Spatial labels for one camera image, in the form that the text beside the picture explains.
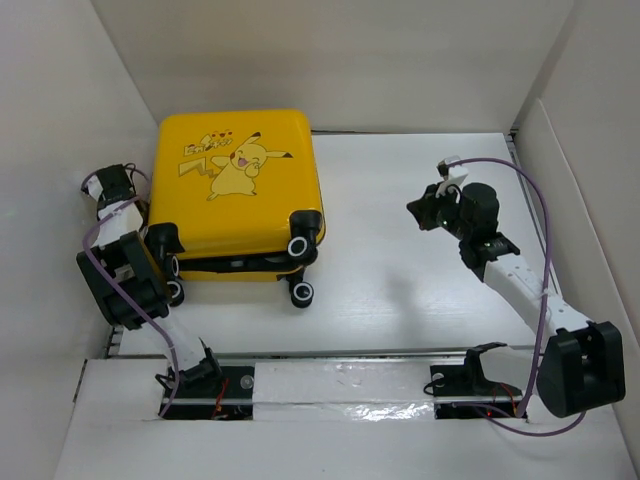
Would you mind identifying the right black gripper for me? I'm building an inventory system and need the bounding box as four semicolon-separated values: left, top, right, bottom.
405;181;471;241

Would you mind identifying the yellow Pikachu suitcase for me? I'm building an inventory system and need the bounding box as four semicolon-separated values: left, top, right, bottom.
145;109;326;308

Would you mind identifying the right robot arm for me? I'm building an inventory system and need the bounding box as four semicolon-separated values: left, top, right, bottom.
407;182;626;418

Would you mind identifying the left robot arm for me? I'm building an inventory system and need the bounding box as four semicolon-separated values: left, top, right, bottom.
76;163;226;397

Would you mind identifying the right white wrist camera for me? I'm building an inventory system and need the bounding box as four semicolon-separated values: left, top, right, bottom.
436;156;468;198

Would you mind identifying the metal base rail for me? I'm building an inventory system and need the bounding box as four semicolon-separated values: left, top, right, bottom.
67;349;531;421

